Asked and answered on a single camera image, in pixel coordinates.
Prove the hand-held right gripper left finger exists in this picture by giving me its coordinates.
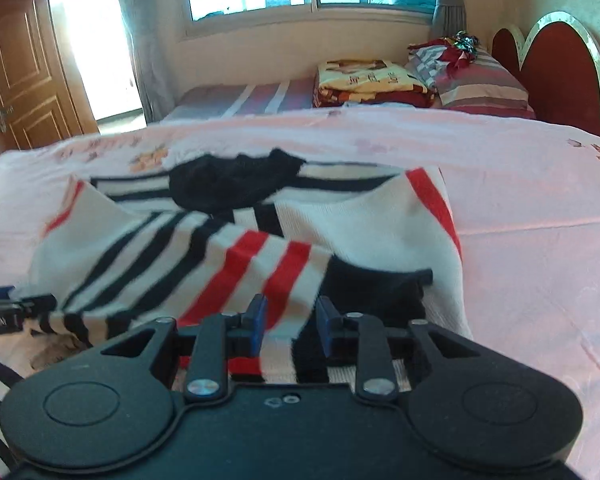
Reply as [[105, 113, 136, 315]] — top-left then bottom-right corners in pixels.
[[99, 294, 269, 402]]

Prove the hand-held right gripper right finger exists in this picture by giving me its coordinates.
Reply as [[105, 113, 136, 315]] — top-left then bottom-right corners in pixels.
[[316, 296, 482, 402]]

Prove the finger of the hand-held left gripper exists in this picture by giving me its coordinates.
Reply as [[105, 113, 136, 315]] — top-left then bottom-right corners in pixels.
[[0, 285, 57, 320]]

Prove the striped knit sweater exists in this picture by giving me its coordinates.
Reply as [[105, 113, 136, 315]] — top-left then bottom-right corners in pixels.
[[0, 147, 474, 480]]

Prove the pink floral bed sheet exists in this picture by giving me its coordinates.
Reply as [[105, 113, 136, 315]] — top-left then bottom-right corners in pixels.
[[0, 105, 600, 480]]

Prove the striped mattress cover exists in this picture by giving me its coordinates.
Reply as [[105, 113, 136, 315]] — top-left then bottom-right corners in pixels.
[[162, 79, 317, 122]]

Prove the brown wooden door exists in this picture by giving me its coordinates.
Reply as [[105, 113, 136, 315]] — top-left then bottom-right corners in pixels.
[[0, 0, 101, 152]]

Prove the folded yellow printed blanket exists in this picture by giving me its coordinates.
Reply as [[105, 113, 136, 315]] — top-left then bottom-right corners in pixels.
[[312, 58, 437, 109]]

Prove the striped pillow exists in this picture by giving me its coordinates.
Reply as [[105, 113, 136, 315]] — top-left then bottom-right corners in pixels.
[[405, 44, 537, 120]]

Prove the grey curtain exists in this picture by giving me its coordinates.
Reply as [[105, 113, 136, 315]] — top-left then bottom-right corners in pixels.
[[109, 0, 182, 124], [431, 0, 469, 50]]

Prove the red patterned cloth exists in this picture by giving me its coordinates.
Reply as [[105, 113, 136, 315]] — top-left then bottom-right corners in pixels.
[[407, 31, 482, 75]]

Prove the red headboard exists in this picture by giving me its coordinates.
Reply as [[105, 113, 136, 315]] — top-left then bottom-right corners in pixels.
[[491, 11, 600, 147]]

